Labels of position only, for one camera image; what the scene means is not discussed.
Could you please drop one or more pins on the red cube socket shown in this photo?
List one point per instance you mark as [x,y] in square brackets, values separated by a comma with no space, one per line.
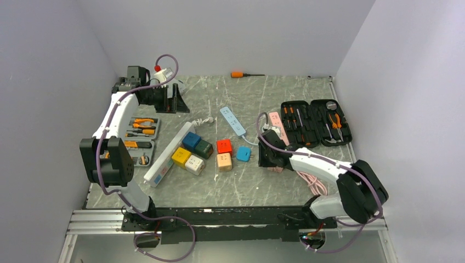
[224,146]

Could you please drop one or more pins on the pink power strip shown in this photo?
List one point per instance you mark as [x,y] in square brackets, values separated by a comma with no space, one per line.
[314,184]

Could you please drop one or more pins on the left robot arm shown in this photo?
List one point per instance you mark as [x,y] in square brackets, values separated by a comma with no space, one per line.
[106,159]

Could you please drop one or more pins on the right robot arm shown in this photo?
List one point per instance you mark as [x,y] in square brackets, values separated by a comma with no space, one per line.
[360,194]

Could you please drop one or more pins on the blue cube socket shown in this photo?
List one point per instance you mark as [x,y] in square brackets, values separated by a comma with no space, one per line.
[190,141]

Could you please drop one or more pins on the pink cube socket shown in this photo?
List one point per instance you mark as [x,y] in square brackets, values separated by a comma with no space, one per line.
[275,169]

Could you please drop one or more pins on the blue red pen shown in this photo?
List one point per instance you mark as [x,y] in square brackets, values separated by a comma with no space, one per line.
[113,101]

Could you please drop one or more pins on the yellow cube socket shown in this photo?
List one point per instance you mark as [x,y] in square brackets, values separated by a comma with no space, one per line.
[180,157]

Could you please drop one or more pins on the clear plastic organizer box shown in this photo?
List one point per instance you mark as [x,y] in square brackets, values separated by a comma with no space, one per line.
[179,85]

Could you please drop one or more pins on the white power strip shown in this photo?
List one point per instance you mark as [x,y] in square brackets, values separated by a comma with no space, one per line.
[163,164]

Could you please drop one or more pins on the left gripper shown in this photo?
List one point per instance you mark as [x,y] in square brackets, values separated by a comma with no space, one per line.
[178,104]

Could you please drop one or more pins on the dark green cube socket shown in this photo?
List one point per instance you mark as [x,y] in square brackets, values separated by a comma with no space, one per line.
[203,149]

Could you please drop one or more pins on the light blue power strip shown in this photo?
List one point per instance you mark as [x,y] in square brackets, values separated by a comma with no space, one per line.
[234,123]

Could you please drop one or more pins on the orange handled screwdriver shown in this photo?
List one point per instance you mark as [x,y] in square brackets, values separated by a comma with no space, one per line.
[242,75]

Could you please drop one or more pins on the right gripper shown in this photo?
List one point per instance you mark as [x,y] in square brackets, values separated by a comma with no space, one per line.
[262,161]

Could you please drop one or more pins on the beige cube socket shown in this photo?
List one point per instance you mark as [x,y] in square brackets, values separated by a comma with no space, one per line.
[224,162]

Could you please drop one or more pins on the black tool case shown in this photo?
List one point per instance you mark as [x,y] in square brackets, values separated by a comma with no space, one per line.
[319,122]

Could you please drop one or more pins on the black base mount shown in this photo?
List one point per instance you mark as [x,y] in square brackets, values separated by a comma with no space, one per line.
[177,225]

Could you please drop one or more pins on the grey tool tray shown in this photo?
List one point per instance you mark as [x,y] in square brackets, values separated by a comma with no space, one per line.
[139,139]

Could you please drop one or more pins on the white cube socket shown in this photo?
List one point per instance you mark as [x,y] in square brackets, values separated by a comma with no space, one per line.
[194,165]

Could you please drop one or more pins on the light blue plug adapter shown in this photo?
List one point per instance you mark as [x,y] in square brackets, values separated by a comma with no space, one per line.
[243,154]

